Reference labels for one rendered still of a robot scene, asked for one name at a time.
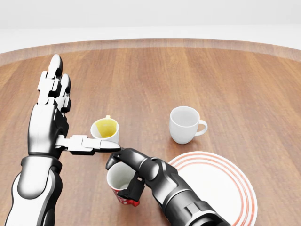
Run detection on red mug with white inside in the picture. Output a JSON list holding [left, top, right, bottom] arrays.
[[106, 161, 140, 207]]

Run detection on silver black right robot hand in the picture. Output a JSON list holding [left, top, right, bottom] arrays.
[[105, 147, 179, 202]]

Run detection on white mug with yellow inside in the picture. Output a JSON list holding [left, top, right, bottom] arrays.
[[90, 114, 120, 144]]

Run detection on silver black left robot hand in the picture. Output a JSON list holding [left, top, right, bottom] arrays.
[[27, 54, 121, 159]]

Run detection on white plate with red rings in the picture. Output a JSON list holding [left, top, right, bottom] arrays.
[[167, 151, 258, 226]]

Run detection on plain white mug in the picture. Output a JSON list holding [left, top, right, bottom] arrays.
[[169, 105, 208, 145]]

